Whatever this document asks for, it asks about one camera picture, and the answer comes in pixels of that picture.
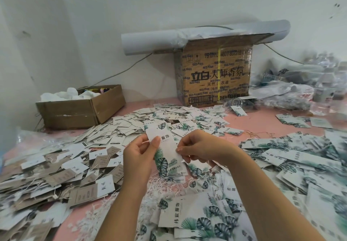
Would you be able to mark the person's left hand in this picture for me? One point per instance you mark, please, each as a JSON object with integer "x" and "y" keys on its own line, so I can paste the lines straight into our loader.
{"x": 140, "y": 159}

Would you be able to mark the person's right hand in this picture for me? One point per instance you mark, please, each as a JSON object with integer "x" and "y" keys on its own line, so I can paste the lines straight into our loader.
{"x": 206, "y": 146}

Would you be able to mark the single white leaf print tag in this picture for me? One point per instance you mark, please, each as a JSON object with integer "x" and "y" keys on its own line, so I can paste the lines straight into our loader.
{"x": 167, "y": 151}

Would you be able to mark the heap of small tags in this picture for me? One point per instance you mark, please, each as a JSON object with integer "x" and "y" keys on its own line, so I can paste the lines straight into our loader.
{"x": 162, "y": 118}

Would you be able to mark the pile of brown white tags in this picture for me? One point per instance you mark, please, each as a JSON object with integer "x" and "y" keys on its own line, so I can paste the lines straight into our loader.
{"x": 46, "y": 182}

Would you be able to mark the pile of green leaf tags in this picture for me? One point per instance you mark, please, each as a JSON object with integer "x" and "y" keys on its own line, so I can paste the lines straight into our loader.
{"x": 297, "y": 178}

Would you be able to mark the person's left forearm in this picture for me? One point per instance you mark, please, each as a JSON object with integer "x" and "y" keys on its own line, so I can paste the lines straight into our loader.
{"x": 119, "y": 216}

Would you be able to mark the person's right forearm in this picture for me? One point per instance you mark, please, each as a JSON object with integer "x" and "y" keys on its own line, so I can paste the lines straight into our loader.
{"x": 276, "y": 205}

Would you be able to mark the large printed cardboard box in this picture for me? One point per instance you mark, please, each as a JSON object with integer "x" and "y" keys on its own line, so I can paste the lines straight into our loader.
{"x": 217, "y": 74}

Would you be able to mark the small open cardboard box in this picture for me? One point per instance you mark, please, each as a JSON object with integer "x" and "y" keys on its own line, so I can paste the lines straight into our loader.
{"x": 80, "y": 108}

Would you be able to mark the white crumpled material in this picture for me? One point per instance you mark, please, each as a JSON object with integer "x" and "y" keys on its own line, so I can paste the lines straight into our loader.
{"x": 69, "y": 94}

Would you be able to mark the clear plastic bag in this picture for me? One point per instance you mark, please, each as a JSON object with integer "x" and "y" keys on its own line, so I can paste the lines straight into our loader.
{"x": 33, "y": 140}

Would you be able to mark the heap of clear plastic bags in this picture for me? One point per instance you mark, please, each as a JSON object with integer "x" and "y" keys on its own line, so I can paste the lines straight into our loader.
{"x": 304, "y": 87}

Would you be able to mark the white roll in plastic wrap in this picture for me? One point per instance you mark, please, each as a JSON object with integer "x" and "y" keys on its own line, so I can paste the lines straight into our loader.
{"x": 156, "y": 40}

